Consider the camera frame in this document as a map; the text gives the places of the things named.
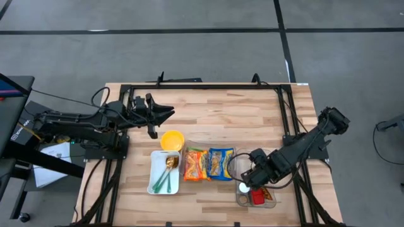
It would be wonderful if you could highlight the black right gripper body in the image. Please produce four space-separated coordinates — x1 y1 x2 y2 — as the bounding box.
241 157 278 192

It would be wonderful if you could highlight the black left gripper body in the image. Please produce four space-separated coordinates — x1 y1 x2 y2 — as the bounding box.
126 93 158 139

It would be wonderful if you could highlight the small red box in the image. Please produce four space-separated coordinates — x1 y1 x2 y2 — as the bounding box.
251 189 265 206

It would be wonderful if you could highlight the blue yellow noodle packet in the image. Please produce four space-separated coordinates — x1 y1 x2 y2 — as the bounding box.
207 147 235 182

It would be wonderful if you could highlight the orange noodle packet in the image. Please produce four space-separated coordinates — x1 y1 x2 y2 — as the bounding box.
183 149 211 182

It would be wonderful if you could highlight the gold spoon with green handle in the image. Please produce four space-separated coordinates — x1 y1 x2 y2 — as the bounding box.
156 156 178 194
152 165 170 192
166 157 176 194

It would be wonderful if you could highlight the yellow bowl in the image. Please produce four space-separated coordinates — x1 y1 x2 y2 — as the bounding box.
160 130 186 152

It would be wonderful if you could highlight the narrow clear plastic container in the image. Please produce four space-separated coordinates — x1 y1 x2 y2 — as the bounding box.
234 147 279 209

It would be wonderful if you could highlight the wide clear plastic container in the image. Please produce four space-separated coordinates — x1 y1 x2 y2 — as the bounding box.
180 140 237 182

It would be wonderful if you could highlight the white rectangular tray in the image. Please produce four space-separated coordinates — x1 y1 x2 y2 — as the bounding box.
146 150 181 195

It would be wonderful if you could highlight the yellow black device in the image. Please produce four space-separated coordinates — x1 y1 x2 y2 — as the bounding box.
54 132 73 144

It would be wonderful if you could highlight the white paper sheet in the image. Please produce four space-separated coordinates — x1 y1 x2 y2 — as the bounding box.
32 141 73 189

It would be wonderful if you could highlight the black box with white label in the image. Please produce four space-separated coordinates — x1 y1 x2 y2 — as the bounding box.
11 100 45 146

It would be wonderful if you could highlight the black side desk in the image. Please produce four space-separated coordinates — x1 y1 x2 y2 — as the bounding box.
0 73 86 220

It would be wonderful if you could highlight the monitor with blue screen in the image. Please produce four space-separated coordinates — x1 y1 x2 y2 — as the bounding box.
0 74 32 99

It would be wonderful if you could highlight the grey chair leg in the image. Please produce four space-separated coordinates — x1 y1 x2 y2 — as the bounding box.
374 112 404 132

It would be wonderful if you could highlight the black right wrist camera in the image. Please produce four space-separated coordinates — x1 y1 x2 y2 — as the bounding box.
250 148 269 165

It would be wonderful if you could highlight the black metal table frame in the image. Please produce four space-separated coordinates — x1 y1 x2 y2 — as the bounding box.
68 82 348 227

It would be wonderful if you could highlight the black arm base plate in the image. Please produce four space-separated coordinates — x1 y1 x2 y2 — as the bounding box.
282 134 330 160
83 134 130 160

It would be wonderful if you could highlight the thin black floor cable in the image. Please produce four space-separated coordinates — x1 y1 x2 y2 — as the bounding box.
372 120 404 166

